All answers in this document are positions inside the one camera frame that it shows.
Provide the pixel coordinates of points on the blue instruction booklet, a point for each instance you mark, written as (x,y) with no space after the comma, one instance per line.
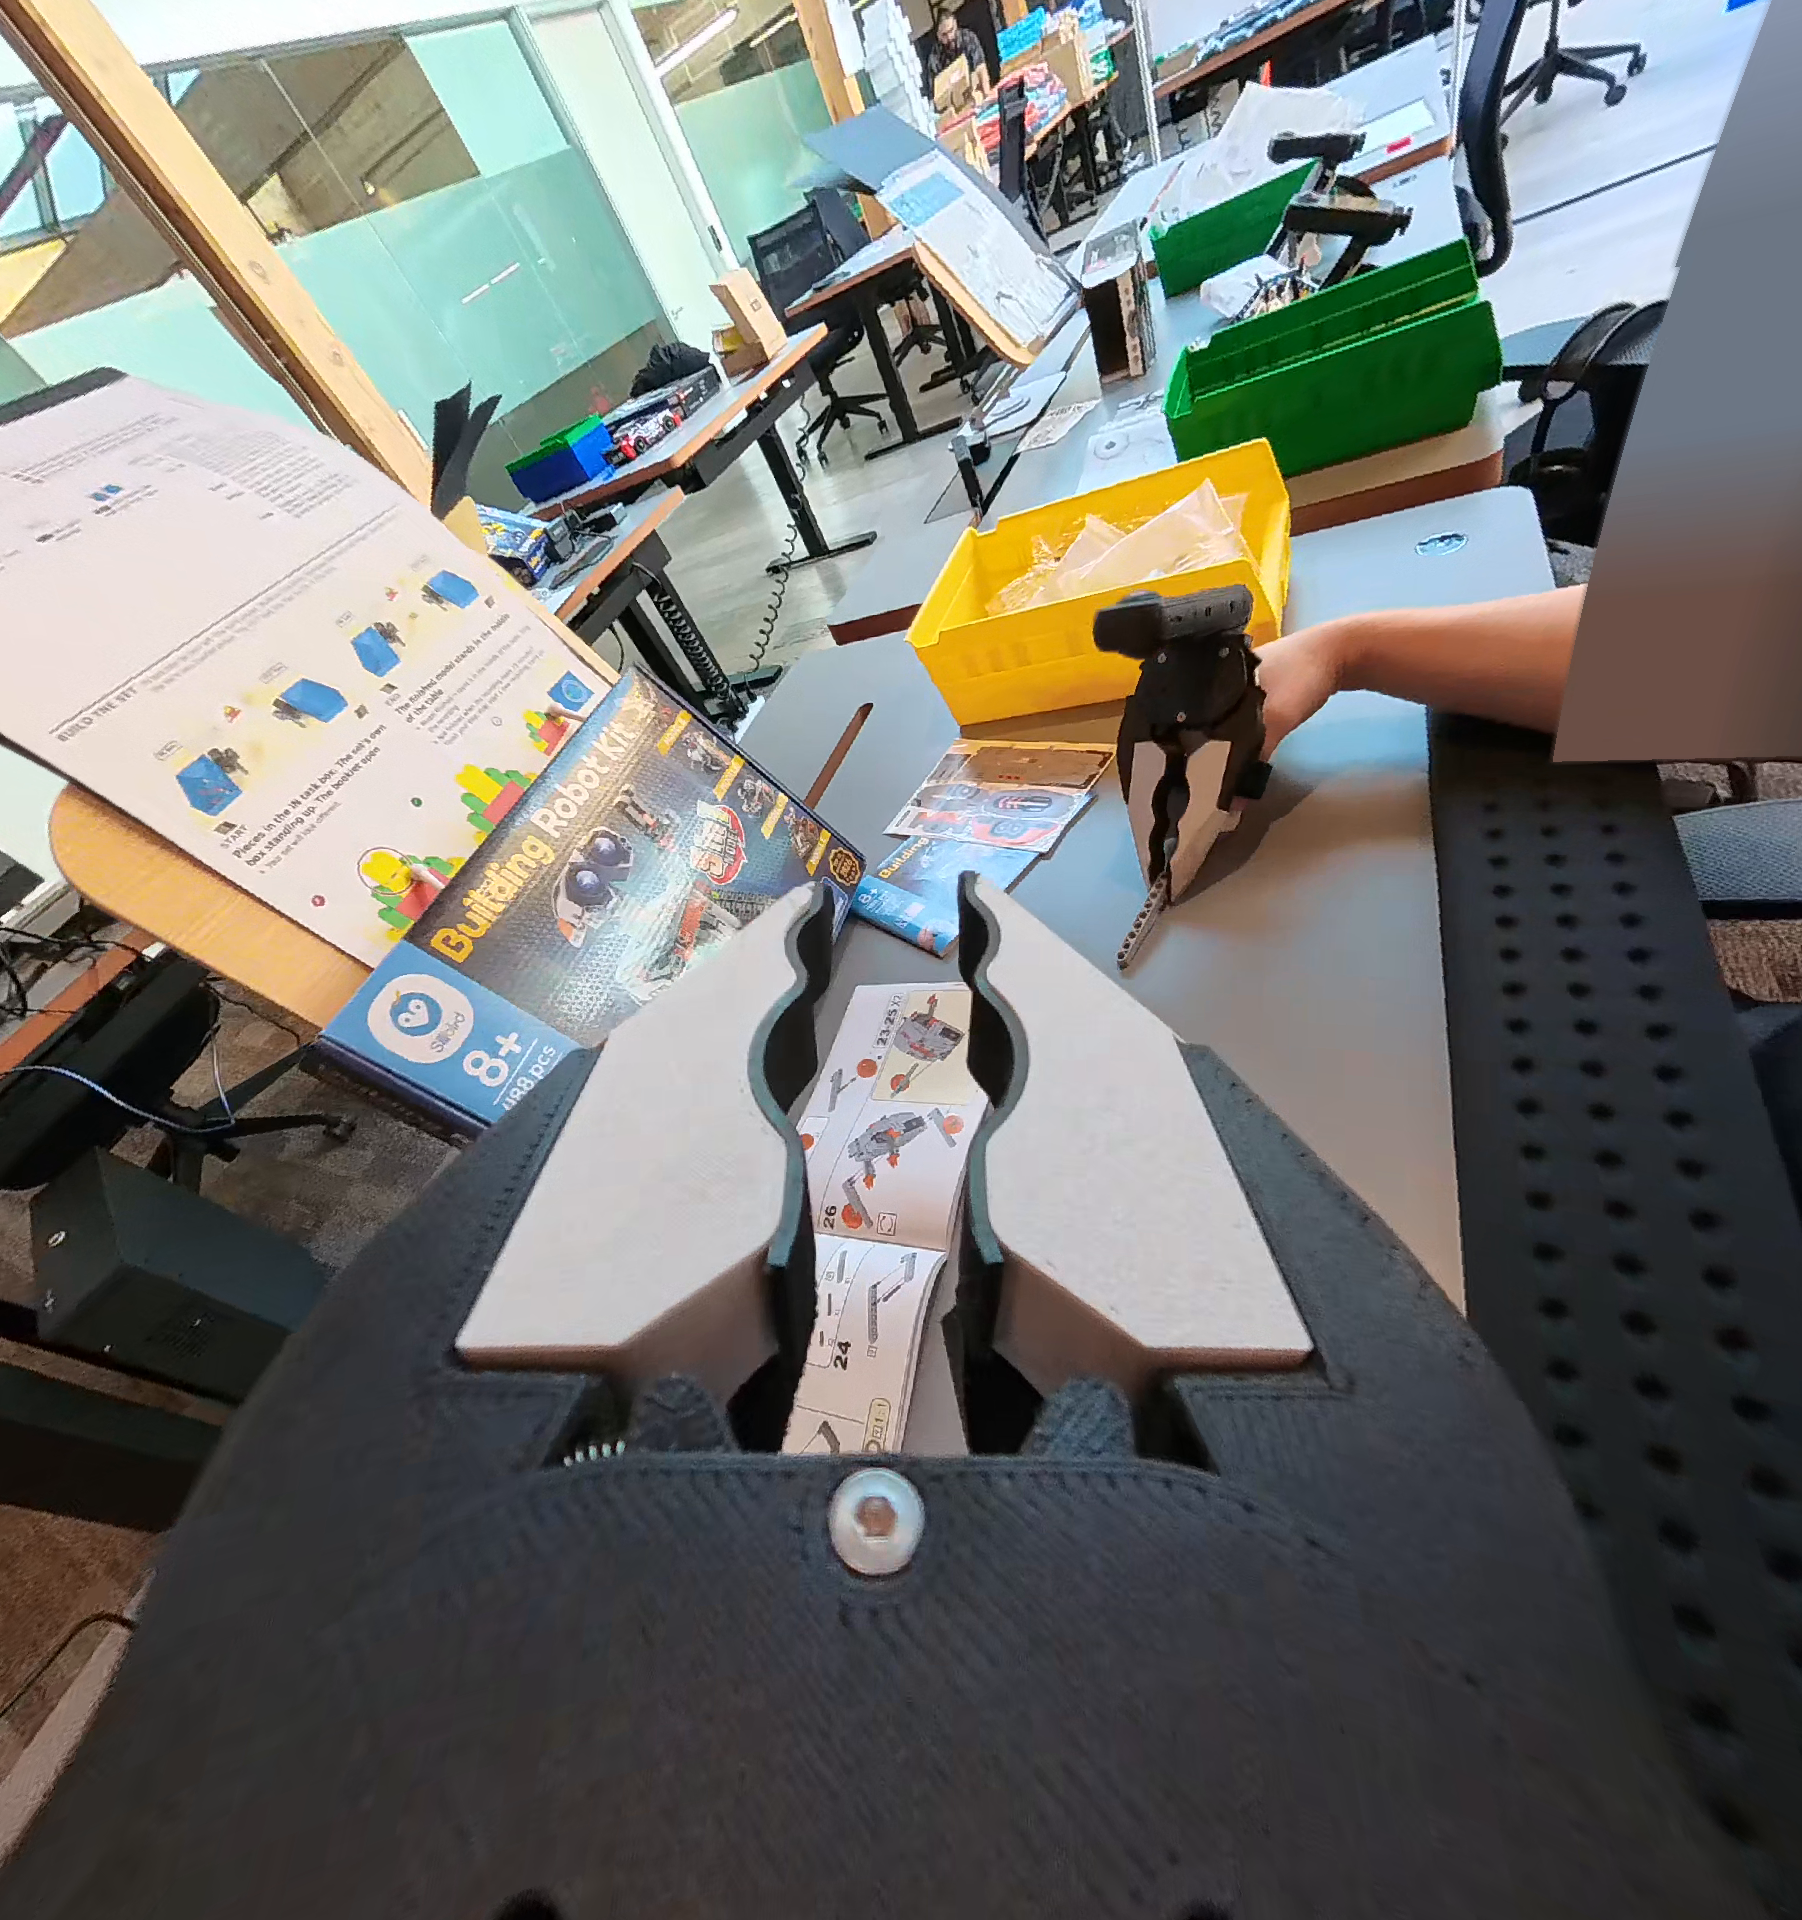
(932,885)

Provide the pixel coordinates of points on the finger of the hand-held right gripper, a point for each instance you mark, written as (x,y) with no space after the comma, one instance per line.
(1209,811)
(1145,811)

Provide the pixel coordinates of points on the large printed instruction board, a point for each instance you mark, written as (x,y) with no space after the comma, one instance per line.
(167,602)

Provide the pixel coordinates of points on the person's right hand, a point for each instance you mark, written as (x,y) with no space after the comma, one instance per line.
(1301,682)

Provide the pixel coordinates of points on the green plastic bin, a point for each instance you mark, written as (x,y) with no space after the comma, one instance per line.
(1217,240)
(1337,392)

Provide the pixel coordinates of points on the brown sticker sheet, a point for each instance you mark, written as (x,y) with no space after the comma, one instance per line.
(1059,766)

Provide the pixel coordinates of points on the dark grey flat device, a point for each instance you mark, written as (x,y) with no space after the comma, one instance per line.
(167,1260)

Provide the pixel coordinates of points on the small cardboard box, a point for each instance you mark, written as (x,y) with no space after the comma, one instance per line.
(745,314)

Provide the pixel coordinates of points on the blue robot kit box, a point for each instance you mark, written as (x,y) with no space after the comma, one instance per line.
(572,900)

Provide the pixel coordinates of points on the white printed board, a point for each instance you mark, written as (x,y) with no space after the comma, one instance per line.
(975,240)

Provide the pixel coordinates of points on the cluttered worktable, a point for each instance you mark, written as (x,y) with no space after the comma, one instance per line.
(722,406)

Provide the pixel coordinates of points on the light grey holed beam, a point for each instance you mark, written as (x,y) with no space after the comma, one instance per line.
(1145,928)

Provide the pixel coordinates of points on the white orange sticker sheet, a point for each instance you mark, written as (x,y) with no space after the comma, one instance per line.
(975,802)

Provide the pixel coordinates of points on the open instruction booklet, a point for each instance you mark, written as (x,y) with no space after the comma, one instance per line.
(887,1139)

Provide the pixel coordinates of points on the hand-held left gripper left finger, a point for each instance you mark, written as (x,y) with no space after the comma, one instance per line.
(630,1199)

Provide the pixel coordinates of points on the yellow plastic bin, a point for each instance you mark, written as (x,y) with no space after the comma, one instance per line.
(992,659)

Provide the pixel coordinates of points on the black office chair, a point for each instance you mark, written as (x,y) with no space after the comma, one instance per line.
(1501,135)
(1585,421)
(804,271)

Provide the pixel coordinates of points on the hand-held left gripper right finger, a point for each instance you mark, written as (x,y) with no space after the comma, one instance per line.
(1142,1199)

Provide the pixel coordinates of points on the person's right forearm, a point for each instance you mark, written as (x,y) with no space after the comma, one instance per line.
(1456,644)

